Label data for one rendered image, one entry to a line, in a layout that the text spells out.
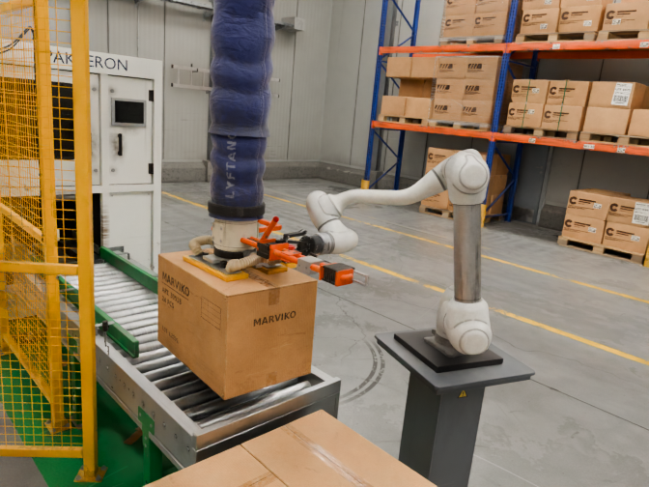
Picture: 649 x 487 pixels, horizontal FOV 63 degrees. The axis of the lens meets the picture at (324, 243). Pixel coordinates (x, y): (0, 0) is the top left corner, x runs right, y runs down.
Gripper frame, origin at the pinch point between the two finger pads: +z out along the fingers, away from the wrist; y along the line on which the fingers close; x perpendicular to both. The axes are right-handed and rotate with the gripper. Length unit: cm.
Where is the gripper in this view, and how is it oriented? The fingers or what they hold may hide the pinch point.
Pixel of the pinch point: (275, 249)
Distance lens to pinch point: 197.1
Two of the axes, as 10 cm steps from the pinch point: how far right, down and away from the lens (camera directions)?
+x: -6.8, -2.3, 7.0
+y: -0.9, 9.7, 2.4
